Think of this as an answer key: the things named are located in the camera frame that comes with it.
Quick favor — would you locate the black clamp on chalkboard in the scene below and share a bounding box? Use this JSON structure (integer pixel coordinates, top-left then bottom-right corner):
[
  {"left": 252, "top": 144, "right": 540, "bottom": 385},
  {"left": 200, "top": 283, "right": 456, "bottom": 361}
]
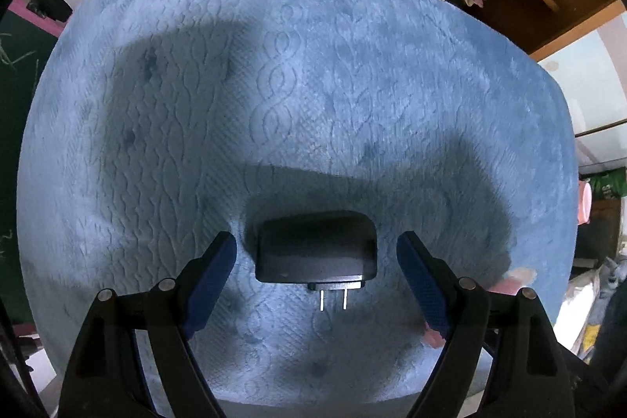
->
[{"left": 27, "top": 0, "right": 73, "bottom": 22}]

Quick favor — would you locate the blue plush table mat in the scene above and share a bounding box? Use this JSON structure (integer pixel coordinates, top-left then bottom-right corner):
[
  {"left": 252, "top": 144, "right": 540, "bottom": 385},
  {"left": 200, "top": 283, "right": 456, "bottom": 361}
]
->
[{"left": 17, "top": 0, "right": 577, "bottom": 417}]

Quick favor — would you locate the black power adapter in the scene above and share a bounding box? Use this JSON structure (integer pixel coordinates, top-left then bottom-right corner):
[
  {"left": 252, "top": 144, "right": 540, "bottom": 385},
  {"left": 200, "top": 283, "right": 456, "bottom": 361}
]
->
[{"left": 255, "top": 210, "right": 377, "bottom": 311}]

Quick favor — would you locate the green chalkboard pink frame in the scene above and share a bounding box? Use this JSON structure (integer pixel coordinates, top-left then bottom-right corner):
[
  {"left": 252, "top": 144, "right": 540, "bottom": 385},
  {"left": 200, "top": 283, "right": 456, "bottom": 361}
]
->
[{"left": 0, "top": 11, "right": 57, "bottom": 325}]

